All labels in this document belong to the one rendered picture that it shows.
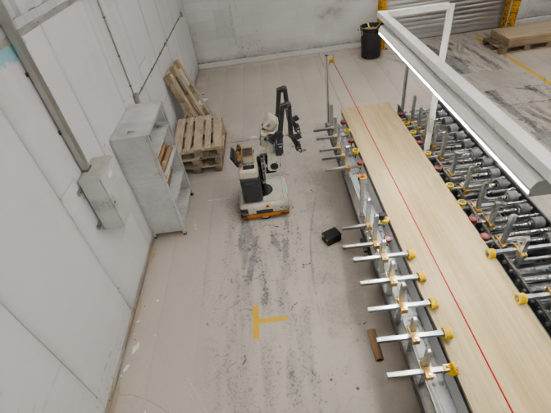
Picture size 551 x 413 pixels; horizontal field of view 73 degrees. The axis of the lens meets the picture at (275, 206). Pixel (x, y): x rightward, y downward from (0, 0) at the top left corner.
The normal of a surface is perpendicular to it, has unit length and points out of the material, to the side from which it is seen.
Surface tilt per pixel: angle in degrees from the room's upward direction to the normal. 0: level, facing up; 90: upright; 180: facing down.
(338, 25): 90
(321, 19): 90
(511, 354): 0
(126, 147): 90
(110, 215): 90
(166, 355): 0
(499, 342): 0
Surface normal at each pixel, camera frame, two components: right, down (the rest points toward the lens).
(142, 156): 0.06, 0.65
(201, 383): -0.11, -0.75
